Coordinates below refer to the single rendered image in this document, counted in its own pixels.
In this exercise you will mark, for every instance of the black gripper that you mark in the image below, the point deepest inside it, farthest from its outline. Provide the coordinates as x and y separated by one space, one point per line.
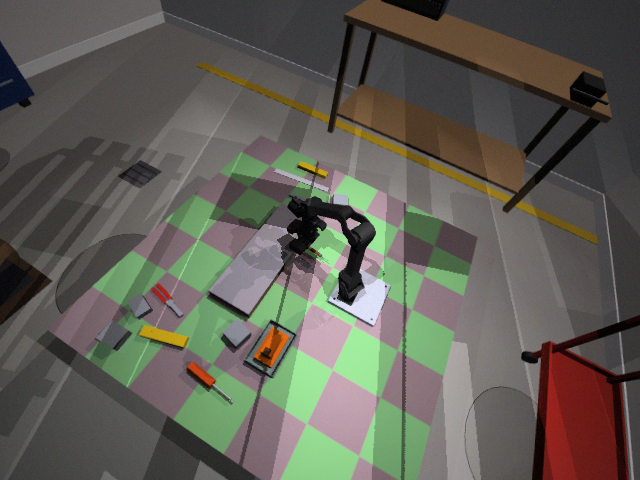
308 237

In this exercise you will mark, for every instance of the white flat bar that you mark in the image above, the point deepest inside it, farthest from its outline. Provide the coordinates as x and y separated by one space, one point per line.
313 184

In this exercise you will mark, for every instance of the red-handled awl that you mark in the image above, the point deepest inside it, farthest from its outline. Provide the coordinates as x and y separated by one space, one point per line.
204 377

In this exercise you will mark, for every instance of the olive-yellow rectangular bar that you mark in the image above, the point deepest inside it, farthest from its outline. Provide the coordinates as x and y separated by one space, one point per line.
312 169
164 336

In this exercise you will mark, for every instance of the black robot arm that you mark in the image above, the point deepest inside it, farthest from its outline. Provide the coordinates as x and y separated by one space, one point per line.
350 279

